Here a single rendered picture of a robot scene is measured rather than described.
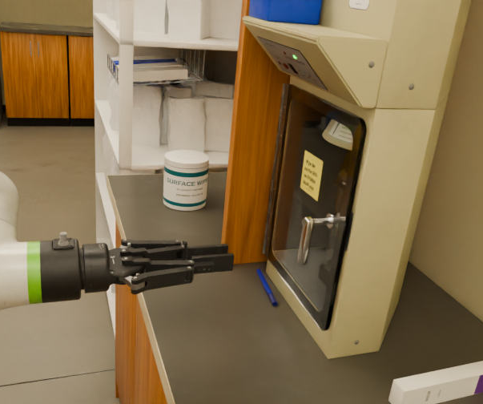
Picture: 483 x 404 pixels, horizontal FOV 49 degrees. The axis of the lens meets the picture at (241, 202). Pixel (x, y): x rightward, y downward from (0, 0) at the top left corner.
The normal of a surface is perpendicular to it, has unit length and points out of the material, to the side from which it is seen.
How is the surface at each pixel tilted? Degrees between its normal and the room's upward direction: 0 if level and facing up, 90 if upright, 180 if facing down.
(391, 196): 90
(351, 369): 0
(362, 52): 90
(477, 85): 90
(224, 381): 0
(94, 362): 0
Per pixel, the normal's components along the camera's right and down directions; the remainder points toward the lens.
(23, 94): 0.32, 0.39
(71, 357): 0.09, -0.92
